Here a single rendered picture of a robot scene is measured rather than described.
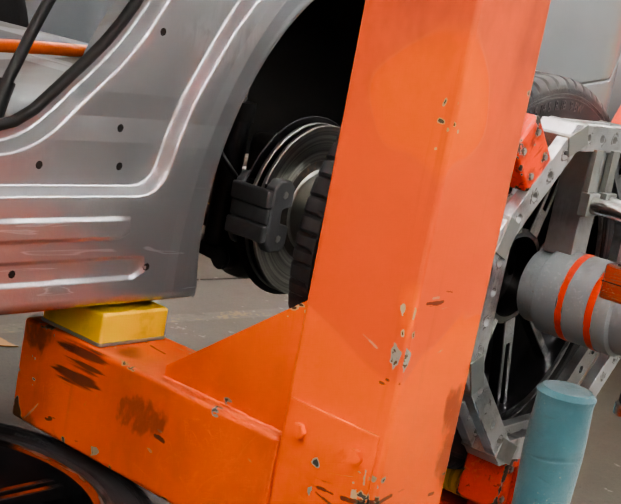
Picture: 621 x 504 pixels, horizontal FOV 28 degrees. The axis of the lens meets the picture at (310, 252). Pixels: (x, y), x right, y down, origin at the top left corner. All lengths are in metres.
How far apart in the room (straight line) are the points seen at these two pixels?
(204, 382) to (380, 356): 0.32
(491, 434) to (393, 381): 0.47
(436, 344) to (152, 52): 0.60
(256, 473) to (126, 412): 0.25
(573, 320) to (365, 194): 0.56
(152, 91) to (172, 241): 0.23
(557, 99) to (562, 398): 0.47
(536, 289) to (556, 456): 0.26
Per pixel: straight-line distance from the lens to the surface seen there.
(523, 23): 1.51
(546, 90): 1.96
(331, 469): 1.56
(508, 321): 2.09
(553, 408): 1.87
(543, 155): 1.82
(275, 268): 2.25
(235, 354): 1.67
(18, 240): 1.69
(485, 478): 2.04
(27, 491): 1.84
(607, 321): 1.92
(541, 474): 1.90
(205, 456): 1.70
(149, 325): 1.91
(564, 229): 1.99
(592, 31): 2.81
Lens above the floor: 1.23
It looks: 11 degrees down
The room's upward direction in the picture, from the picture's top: 11 degrees clockwise
